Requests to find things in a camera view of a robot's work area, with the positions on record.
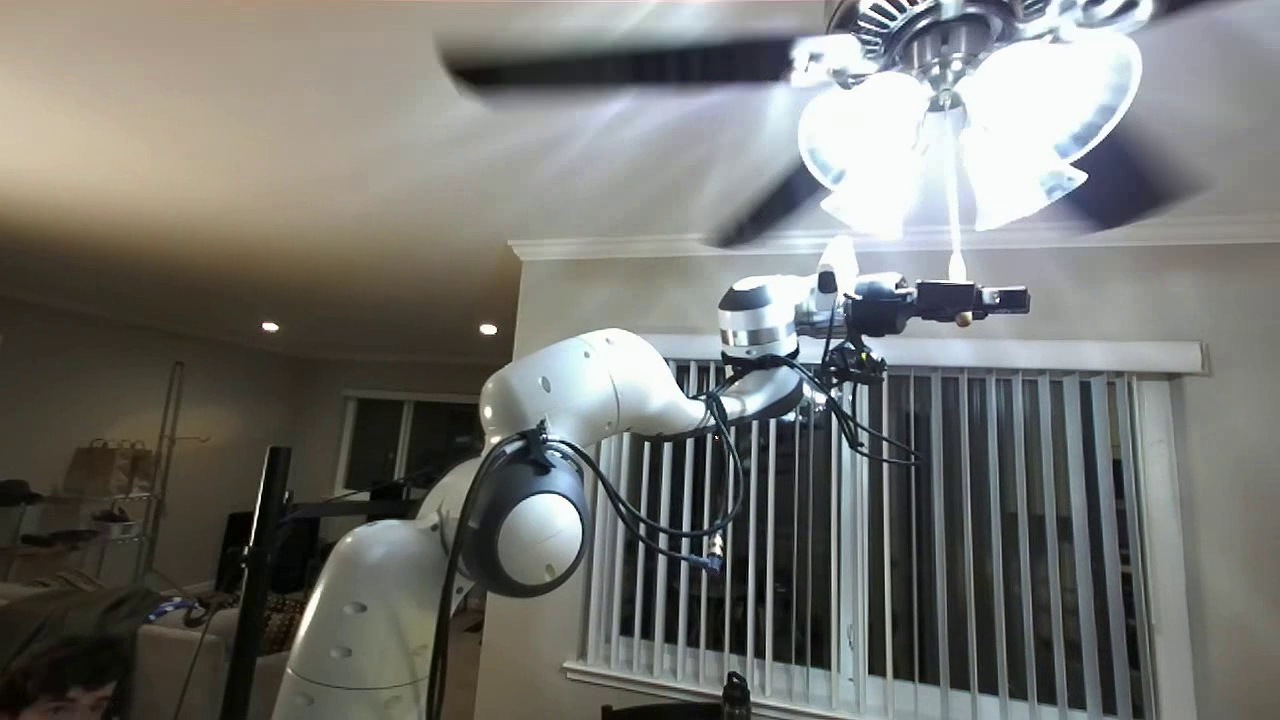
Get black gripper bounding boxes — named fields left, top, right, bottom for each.
left=845, top=273, right=1031, bottom=340

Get ceiling fan with glass lights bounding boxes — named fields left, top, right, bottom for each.
left=436, top=0, right=1280, bottom=250

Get vertical window blinds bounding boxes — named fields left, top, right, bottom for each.
left=581, top=354, right=1152, bottom=715

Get small black clamp knob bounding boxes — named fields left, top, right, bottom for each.
left=716, top=667, right=752, bottom=720

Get dark background window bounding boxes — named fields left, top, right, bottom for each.
left=332, top=387, right=487, bottom=499

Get black vertical stand pole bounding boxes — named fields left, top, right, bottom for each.
left=216, top=444, right=297, bottom=720

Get thin metal lamp pole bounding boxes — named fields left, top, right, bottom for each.
left=135, top=354, right=192, bottom=576

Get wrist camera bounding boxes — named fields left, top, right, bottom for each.
left=795, top=264, right=858, bottom=340

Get cluttered wall shelf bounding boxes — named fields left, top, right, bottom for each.
left=0, top=434, right=155, bottom=593

